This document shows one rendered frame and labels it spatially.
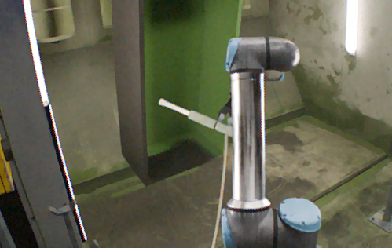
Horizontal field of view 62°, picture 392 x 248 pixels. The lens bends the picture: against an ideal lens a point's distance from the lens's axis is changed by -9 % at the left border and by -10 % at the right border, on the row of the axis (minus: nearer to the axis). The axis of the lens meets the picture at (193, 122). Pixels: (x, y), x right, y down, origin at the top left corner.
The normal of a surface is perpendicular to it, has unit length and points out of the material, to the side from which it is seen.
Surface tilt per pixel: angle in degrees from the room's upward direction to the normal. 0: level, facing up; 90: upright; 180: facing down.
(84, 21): 90
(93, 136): 57
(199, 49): 102
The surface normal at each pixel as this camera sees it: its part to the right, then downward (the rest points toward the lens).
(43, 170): 0.51, 0.33
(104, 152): 0.39, -0.22
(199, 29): 0.54, 0.50
